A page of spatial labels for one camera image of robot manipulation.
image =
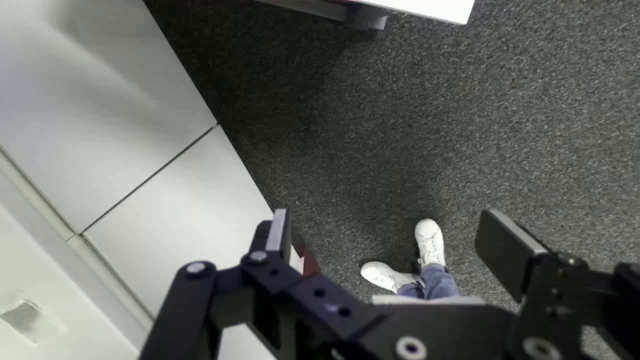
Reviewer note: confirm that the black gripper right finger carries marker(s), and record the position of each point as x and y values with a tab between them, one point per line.
572	301

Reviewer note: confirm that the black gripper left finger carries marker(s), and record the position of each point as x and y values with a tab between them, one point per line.
281	292

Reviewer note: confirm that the white robot base platform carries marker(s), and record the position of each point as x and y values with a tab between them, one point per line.
427	9

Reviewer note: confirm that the dark red pillar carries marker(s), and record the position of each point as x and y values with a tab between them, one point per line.
309	257

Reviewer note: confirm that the white lower cabinet door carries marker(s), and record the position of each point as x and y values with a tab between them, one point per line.
92	101
193	221

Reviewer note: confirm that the person in navy sweater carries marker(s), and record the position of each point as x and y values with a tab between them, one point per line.
430	243

